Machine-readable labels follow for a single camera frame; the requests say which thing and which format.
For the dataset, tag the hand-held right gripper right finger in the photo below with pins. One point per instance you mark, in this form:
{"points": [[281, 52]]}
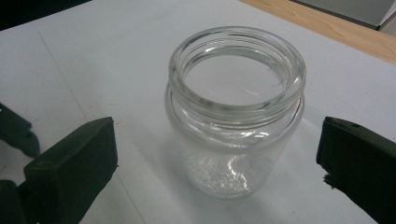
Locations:
{"points": [[361, 165]]}

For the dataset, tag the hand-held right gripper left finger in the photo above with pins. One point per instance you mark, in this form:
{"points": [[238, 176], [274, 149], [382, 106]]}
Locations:
{"points": [[71, 168]]}

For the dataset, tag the clear glass jar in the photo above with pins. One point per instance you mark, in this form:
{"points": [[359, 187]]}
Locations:
{"points": [[236, 137]]}

